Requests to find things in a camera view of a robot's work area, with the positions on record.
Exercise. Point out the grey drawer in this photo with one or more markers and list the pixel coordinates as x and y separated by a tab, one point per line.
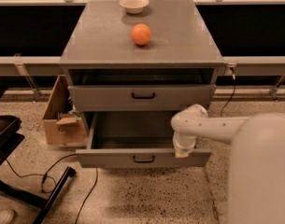
135	140
140	97

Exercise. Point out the open cardboard box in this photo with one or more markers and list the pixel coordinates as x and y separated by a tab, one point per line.
61	123

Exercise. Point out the grey top drawer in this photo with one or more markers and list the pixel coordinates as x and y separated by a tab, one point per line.
140	97

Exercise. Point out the white bowl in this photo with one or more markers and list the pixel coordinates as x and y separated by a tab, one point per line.
134	6

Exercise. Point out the grey metal railing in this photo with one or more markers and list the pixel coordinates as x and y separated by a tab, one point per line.
26	61

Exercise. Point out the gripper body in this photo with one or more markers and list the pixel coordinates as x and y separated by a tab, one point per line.
181	147

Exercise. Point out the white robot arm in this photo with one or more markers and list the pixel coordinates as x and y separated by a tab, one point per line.
256	176

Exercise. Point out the black cart frame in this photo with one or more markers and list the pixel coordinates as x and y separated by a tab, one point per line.
28	165

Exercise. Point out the orange fruit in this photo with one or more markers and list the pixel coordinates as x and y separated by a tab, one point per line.
141	34

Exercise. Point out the white shoe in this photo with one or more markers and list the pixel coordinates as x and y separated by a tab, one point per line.
6	216

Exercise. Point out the grey drawer cabinet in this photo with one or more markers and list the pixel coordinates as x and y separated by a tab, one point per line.
102	51

